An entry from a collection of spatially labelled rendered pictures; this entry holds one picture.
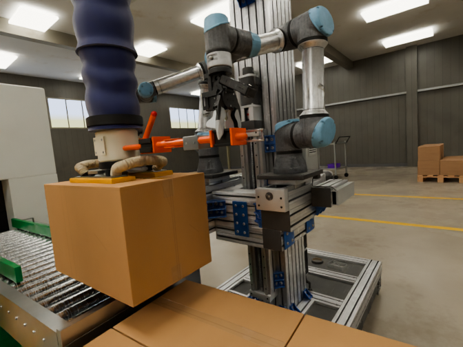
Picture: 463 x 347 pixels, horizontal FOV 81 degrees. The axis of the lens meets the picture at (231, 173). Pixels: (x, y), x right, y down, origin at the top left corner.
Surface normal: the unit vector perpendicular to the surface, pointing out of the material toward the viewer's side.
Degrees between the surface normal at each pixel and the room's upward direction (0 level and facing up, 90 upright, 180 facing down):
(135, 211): 90
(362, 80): 90
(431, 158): 90
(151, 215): 90
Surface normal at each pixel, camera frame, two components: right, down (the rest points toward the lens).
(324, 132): 0.62, 0.16
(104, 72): 0.22, -0.27
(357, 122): -0.62, 0.13
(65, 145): 0.78, 0.00
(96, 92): -0.13, -0.18
